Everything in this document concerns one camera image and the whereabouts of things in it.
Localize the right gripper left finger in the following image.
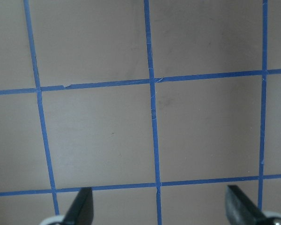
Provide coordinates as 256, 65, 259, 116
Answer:
62, 187, 94, 225

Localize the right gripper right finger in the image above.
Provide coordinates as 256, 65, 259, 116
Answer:
225, 185, 267, 225

